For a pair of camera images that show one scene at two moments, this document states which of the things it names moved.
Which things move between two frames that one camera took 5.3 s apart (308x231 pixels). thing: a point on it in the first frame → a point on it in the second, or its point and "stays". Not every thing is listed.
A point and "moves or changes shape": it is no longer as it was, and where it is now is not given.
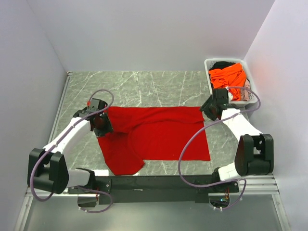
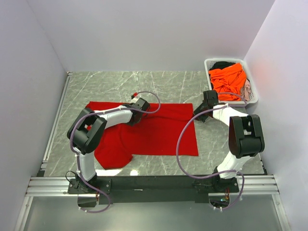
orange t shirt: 233,75 stays
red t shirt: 140,134 moves or changes shape
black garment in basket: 221,65 stays
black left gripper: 108,127 → 132,123
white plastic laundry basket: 253,98 stays
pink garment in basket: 245,93 stays
